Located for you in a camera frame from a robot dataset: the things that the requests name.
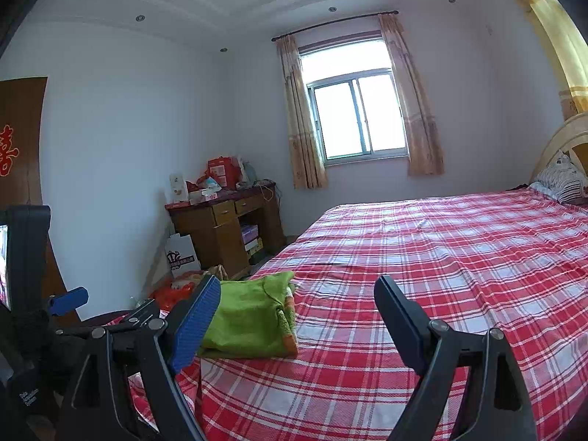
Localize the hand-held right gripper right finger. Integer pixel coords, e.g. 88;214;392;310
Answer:
373;276;538;441

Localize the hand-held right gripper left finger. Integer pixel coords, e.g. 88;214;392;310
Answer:
55;273;222;441

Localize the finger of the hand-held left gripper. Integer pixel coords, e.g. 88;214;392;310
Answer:
107;298;161;331
48;286;89;317

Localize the green orange striped sweater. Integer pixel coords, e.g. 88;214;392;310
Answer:
197;270;299;360

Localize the red plastic bag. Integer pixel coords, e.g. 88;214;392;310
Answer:
151;271;203;311

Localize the white paper bag crown print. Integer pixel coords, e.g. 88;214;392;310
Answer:
164;233;202;279

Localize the red plaid bed sheet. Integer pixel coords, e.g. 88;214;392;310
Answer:
108;189;588;441

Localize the brown wooden desk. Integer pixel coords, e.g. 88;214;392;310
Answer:
165;181;286;281

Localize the stack of boxes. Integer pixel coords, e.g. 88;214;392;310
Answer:
241;224;265;255

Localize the red paper cutout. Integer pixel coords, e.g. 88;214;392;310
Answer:
0;124;20;178

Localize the white printed carton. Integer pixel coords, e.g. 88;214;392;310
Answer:
168;173;190;205

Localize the brown wooden door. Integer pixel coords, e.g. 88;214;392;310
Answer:
0;76;81;322

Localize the red gift box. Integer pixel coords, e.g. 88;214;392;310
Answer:
207;155;244;189

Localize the beige patterned curtain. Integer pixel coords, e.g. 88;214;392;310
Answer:
377;13;445;178
275;34;329;190

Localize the sliding glass window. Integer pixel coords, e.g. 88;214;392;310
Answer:
298;39;409;166

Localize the striped patterned pillow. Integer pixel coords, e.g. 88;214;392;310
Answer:
529;149;588;207

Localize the cream wooden bed headboard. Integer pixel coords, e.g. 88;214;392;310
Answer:
528;112;588;187

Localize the dark curtain rod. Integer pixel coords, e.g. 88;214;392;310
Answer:
271;10;399;42

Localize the yellow curtain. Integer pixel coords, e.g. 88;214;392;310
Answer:
487;0;588;122

